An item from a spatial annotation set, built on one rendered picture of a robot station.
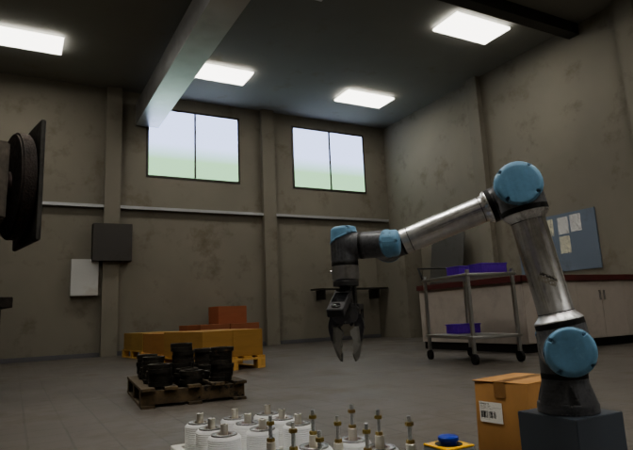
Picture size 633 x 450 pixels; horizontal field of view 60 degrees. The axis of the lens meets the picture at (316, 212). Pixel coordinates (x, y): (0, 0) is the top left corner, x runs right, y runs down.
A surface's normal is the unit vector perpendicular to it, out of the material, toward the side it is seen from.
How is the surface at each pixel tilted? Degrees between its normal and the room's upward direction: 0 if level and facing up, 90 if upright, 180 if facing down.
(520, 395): 90
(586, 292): 90
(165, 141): 90
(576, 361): 98
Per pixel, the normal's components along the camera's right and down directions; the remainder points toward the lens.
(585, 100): -0.88, -0.05
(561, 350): -0.26, -0.04
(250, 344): 0.55, -0.18
